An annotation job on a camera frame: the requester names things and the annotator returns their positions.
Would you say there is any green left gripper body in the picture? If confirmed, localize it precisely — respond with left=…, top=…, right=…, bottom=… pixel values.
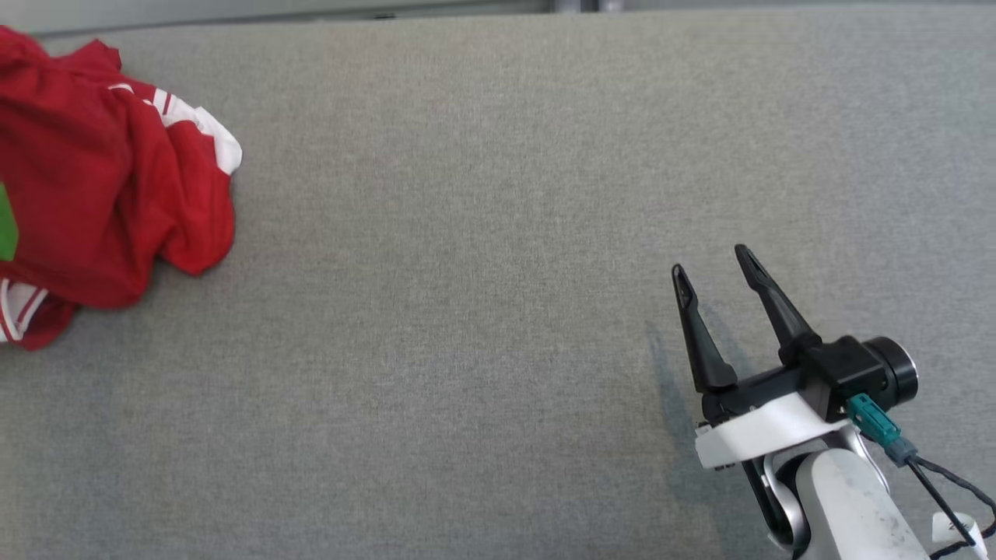
left=0, top=183, right=19, bottom=262

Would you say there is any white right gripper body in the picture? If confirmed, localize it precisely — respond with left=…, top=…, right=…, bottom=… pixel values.
left=695, top=366, right=857, bottom=471

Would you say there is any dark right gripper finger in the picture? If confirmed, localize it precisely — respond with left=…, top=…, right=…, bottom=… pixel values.
left=734, top=244, right=822, bottom=366
left=672, top=264, right=738, bottom=394

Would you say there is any red Bulls 23 jersey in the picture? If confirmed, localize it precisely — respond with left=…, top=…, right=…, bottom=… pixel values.
left=0, top=26, right=244, bottom=310

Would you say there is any white cable label tag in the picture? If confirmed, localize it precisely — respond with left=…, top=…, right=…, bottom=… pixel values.
left=932, top=512, right=987, bottom=547

